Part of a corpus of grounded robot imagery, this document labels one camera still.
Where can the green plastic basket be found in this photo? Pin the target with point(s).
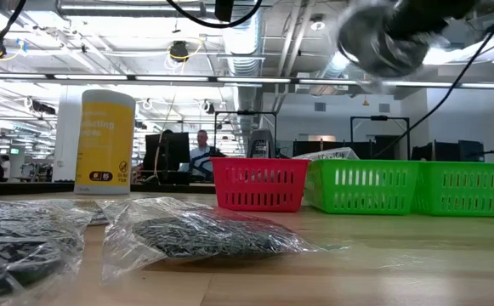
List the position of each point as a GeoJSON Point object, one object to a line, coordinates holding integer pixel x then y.
{"type": "Point", "coordinates": [361, 187]}
{"type": "Point", "coordinates": [467, 187]}

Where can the yellow wipes canister white lid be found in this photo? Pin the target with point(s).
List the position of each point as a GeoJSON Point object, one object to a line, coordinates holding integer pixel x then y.
{"type": "Point", "coordinates": [104, 140]}

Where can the black computer monitor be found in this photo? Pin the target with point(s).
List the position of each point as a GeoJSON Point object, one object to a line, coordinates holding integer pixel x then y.
{"type": "Point", "coordinates": [168, 149]}

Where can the red plastic basket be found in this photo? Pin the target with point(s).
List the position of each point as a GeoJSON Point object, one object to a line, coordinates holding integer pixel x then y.
{"type": "Point", "coordinates": [259, 187]}

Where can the grey travel bottle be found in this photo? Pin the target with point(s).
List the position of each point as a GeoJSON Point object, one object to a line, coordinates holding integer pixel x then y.
{"type": "Point", "coordinates": [261, 144]}

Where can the clear vanity pad bag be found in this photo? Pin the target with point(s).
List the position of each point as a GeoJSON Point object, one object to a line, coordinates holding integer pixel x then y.
{"type": "Point", "coordinates": [327, 154]}

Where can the black rig frame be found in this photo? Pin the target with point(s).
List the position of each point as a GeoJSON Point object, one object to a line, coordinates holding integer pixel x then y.
{"type": "Point", "coordinates": [380, 118]}
{"type": "Point", "coordinates": [246, 113]}

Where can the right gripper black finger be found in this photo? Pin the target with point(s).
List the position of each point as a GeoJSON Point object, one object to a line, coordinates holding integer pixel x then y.
{"type": "Point", "coordinates": [423, 19]}

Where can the round ceiling sensor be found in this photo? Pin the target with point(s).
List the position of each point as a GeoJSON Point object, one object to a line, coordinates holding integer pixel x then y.
{"type": "Point", "coordinates": [317, 24]}

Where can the long led light bar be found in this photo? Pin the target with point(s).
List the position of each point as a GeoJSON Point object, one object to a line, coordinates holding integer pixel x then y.
{"type": "Point", "coordinates": [251, 80]}

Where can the black aluminium table frame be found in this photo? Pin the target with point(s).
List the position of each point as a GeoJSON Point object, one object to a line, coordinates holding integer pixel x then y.
{"type": "Point", "coordinates": [38, 188]}

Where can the silver ribbed ventilation duct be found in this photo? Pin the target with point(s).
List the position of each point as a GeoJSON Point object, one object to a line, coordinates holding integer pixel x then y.
{"type": "Point", "coordinates": [240, 47]}
{"type": "Point", "coordinates": [329, 70]}

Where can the black background screen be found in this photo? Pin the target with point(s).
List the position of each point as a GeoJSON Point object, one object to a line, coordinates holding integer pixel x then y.
{"type": "Point", "coordinates": [382, 149]}
{"type": "Point", "coordinates": [446, 151]}

